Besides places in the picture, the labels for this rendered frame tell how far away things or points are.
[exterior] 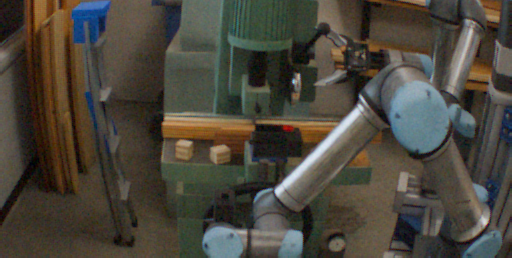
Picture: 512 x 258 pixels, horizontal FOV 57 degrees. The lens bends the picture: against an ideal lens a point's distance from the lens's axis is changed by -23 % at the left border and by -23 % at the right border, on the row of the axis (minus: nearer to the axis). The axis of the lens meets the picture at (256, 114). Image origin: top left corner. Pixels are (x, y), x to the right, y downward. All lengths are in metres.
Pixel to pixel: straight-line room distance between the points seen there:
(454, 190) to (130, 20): 3.33
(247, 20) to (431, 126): 0.74
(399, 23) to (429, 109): 3.16
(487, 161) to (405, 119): 0.62
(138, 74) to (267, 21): 2.74
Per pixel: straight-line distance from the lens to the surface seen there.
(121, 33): 4.18
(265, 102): 1.68
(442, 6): 1.75
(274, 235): 1.13
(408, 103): 0.97
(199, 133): 1.76
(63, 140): 3.04
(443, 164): 1.07
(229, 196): 1.31
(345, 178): 1.69
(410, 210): 1.90
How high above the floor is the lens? 1.68
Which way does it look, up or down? 24 degrees down
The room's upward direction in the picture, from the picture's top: 4 degrees clockwise
